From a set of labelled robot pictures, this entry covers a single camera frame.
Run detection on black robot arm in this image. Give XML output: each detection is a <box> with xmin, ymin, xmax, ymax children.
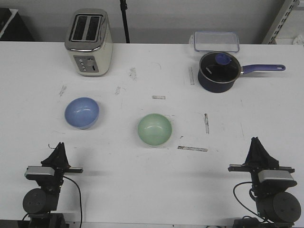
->
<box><xmin>228</xmin><ymin>137</ymin><xmax>301</xmax><ymax>228</ymax></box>
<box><xmin>22</xmin><ymin>142</ymin><xmax>83</xmax><ymax>228</ymax></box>

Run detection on dark blue saucepan with handle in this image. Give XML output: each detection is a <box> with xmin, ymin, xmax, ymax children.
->
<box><xmin>198</xmin><ymin>51</ymin><xmax>285</xmax><ymax>93</ymax></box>

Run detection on grey metal shelf rack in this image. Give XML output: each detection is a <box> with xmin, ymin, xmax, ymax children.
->
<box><xmin>261</xmin><ymin>0</ymin><xmax>304</xmax><ymax>45</ymax></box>

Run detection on glass pot lid blue knob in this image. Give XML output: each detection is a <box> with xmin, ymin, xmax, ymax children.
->
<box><xmin>199</xmin><ymin>51</ymin><xmax>241</xmax><ymax>83</ymax></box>

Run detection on blue bowl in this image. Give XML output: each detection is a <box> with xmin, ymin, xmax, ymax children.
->
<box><xmin>64</xmin><ymin>97</ymin><xmax>100</xmax><ymax>129</ymax></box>

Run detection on white crumpled cloth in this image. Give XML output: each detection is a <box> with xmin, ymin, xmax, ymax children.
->
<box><xmin>293</xmin><ymin>34</ymin><xmax>304</xmax><ymax>45</ymax></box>

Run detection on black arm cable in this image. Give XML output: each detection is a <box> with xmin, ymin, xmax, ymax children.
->
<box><xmin>62</xmin><ymin>175</ymin><xmax>83</xmax><ymax>226</ymax></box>
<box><xmin>232</xmin><ymin>181</ymin><xmax>262</xmax><ymax>223</ymax></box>

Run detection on cream and chrome toaster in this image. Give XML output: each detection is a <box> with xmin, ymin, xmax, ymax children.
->
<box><xmin>65</xmin><ymin>8</ymin><xmax>113</xmax><ymax>77</ymax></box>

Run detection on green bowl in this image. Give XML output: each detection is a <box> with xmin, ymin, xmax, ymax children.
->
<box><xmin>137</xmin><ymin>113</ymin><xmax>172</xmax><ymax>147</ymax></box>

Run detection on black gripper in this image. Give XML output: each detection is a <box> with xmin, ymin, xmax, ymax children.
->
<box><xmin>228</xmin><ymin>137</ymin><xmax>297</xmax><ymax>197</ymax></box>
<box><xmin>37</xmin><ymin>142</ymin><xmax>83</xmax><ymax>190</ymax></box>

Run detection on clear plastic food container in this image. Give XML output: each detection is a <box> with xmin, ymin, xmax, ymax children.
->
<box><xmin>189</xmin><ymin>31</ymin><xmax>239</xmax><ymax>53</ymax></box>

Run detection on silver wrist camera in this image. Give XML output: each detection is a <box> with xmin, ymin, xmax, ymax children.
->
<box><xmin>24</xmin><ymin>166</ymin><xmax>55</xmax><ymax>181</ymax></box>
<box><xmin>258</xmin><ymin>170</ymin><xmax>294</xmax><ymax>183</ymax></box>

